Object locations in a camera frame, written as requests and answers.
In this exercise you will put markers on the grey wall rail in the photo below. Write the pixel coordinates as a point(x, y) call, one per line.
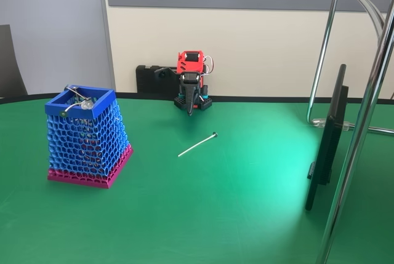
point(246, 1)

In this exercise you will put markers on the green table cloth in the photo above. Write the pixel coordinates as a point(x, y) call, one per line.
point(184, 214)

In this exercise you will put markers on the thin chrome tube stand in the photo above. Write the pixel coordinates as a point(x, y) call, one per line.
point(323, 45)

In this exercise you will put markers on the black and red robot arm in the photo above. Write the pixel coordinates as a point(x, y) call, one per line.
point(187, 64)

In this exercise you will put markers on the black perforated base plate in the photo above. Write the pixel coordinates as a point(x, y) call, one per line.
point(178, 101)

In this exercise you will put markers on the black flat light panel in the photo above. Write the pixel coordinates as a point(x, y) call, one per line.
point(329, 141)

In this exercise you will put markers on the blue and magenta mesh basket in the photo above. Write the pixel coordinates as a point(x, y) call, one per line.
point(89, 150)

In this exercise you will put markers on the dark office chair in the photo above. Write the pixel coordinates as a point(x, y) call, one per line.
point(9, 67)

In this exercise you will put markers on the clear plastic clip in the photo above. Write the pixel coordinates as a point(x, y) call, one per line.
point(347, 126)
point(319, 122)

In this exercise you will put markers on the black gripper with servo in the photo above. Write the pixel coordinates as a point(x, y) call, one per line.
point(189, 88)

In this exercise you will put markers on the thick chrome pole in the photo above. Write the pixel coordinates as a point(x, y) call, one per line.
point(354, 153)

